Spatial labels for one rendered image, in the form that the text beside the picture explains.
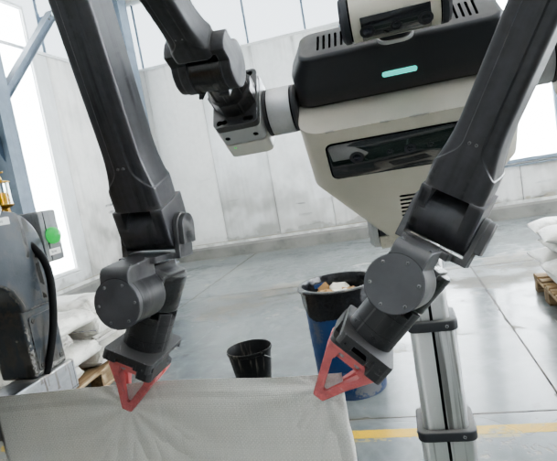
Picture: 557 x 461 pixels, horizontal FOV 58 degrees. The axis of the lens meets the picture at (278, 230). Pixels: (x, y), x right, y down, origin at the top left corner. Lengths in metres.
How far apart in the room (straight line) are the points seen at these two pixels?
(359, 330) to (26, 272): 0.56
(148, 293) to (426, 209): 0.31
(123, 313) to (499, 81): 0.44
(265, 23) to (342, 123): 8.24
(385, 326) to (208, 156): 8.67
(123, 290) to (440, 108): 0.59
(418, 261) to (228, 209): 8.66
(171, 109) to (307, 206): 3.02
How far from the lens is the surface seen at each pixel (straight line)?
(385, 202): 1.02
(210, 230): 9.26
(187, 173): 9.31
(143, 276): 0.59
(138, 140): 0.59
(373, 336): 0.56
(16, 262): 0.89
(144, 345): 0.66
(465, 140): 0.51
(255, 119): 0.92
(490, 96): 0.50
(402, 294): 0.47
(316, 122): 0.93
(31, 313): 0.91
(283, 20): 9.05
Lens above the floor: 1.32
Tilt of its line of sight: 6 degrees down
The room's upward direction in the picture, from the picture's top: 10 degrees counter-clockwise
